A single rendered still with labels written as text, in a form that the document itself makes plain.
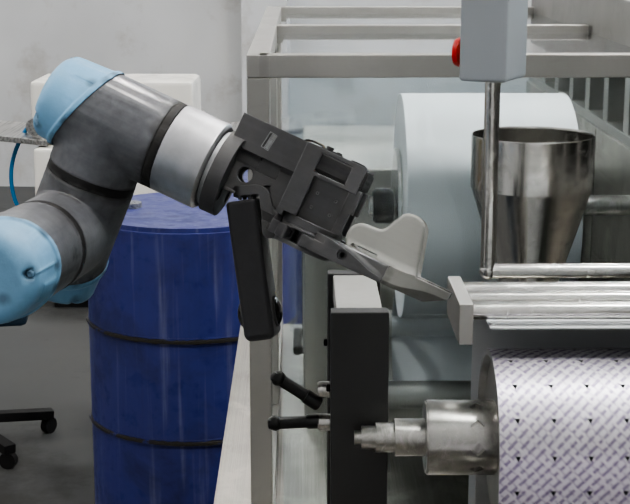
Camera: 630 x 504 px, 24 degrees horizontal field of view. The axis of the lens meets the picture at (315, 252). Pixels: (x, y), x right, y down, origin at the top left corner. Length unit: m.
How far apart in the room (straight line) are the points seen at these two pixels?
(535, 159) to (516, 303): 0.42
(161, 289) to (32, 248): 3.02
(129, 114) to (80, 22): 8.95
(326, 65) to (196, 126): 0.75
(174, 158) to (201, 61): 8.83
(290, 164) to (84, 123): 0.17
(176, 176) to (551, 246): 0.62
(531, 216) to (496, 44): 0.26
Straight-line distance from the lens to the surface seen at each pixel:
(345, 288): 1.33
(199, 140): 1.16
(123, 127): 1.17
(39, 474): 4.94
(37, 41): 10.20
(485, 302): 1.22
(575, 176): 1.64
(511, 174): 1.63
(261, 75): 1.90
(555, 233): 1.66
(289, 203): 1.14
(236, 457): 2.45
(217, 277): 4.07
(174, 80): 6.83
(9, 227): 1.08
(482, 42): 1.46
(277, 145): 1.16
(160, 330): 4.12
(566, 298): 1.26
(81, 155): 1.18
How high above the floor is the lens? 1.76
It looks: 13 degrees down
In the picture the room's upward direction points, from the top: straight up
